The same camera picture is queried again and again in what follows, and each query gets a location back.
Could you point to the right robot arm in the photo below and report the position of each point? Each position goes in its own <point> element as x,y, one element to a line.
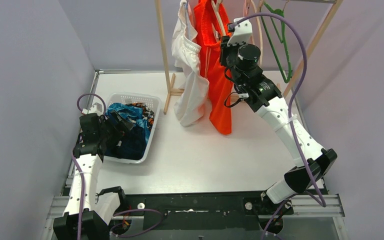
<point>312,161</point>

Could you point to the pink hanger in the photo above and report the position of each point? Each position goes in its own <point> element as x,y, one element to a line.
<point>246,7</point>

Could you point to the wooden hanger orange shorts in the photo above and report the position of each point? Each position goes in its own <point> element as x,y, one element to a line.
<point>215,4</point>

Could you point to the blue wire hanger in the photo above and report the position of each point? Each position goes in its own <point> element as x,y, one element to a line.
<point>187,19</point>

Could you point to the camouflage orange black shorts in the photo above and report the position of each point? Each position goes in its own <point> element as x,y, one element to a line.
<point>147,114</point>

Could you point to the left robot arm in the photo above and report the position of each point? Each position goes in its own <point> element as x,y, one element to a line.
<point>88,213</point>

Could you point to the white shorts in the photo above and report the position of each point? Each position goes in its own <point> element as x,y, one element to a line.
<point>191,105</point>

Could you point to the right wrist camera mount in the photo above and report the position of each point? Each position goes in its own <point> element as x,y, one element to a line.
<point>241,32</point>

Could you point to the white plastic basket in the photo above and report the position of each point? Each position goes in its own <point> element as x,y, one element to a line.
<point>153,102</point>

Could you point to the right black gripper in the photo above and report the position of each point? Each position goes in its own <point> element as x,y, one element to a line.
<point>225,49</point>

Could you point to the wooden hanger navy shorts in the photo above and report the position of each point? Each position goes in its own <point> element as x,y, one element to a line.
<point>260,34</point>

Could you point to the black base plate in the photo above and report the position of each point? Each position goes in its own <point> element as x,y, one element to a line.
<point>199,211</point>

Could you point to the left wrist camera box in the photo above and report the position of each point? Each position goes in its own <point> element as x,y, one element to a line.
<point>96,108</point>

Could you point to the blue patterned shorts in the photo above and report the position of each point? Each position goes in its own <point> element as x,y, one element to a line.
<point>131,114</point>

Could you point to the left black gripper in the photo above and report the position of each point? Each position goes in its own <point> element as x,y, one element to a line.
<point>119,124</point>

